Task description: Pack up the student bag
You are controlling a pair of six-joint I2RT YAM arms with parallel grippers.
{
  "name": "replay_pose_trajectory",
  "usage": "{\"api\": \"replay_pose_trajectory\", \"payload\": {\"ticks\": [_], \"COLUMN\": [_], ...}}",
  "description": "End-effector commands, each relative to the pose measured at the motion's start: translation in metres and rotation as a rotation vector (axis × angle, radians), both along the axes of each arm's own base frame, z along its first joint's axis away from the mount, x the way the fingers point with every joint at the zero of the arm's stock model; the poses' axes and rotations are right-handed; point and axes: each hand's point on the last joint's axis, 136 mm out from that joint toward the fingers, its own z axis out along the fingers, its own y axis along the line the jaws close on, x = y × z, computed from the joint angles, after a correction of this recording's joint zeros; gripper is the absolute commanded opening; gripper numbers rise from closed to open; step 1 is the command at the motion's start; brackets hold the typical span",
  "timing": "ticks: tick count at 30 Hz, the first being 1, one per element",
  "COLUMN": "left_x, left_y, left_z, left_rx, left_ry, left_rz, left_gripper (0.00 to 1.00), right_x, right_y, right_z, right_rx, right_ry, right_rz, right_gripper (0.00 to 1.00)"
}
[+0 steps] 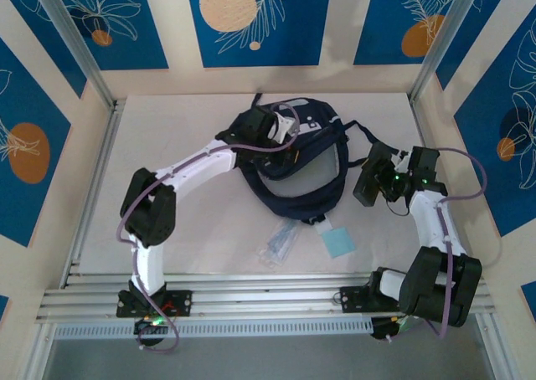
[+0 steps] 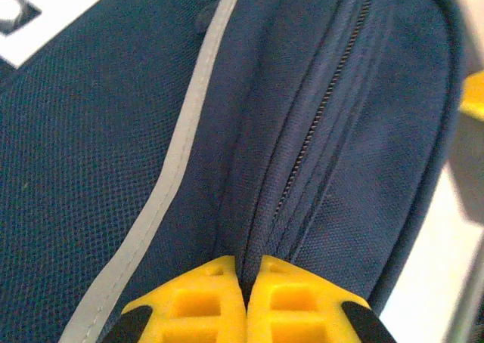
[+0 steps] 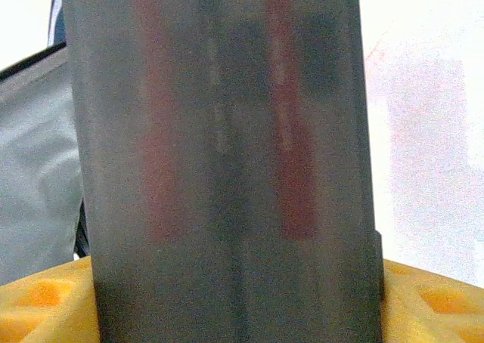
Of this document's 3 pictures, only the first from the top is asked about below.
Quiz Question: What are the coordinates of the navy blue backpack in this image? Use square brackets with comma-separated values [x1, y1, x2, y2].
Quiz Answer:
[228, 93, 403, 227]

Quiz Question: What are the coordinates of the clear plastic pen pack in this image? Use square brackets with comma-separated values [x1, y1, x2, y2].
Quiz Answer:
[256, 218, 302, 271]

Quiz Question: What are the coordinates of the light blue sticky note pad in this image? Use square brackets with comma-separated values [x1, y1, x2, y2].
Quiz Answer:
[322, 224, 358, 259]

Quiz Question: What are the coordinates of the black controller with green light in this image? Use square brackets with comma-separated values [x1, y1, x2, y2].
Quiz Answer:
[132, 316, 168, 347]
[370, 315, 420, 343]

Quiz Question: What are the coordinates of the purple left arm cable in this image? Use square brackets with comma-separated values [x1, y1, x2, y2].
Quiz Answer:
[116, 101, 301, 354]

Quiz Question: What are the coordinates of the blue floral wall panel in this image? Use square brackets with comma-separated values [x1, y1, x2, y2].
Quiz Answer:
[41, 0, 170, 71]
[185, 0, 335, 69]
[435, 0, 515, 91]
[454, 5, 536, 239]
[353, 0, 468, 66]
[0, 39, 73, 248]

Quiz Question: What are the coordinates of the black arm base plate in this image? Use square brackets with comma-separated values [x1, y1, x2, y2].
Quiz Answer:
[340, 285, 403, 314]
[116, 290, 194, 318]

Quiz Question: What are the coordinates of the aluminium frame beam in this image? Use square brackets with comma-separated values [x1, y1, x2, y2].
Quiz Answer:
[35, 272, 497, 323]

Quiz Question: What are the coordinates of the aluminium frame post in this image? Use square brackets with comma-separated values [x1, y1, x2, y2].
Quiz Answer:
[409, 0, 491, 105]
[28, 0, 117, 110]

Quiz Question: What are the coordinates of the grey slotted cable duct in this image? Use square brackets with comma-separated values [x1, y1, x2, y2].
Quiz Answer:
[53, 316, 374, 341]

